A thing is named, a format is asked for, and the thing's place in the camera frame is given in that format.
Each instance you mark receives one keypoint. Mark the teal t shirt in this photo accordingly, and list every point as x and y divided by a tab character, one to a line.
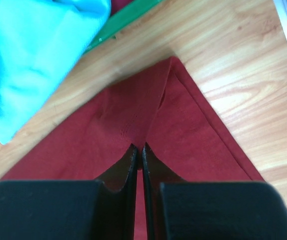
33	55

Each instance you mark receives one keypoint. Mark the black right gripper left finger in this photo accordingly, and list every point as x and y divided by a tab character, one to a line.
98	209

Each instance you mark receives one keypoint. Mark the dark red t shirt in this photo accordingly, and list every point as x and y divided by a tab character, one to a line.
161	107

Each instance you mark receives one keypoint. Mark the green plastic tray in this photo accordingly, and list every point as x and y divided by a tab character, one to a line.
118	20

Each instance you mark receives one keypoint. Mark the pink t shirt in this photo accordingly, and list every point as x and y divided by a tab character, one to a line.
117	5

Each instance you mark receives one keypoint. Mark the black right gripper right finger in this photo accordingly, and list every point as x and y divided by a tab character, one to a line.
177	209

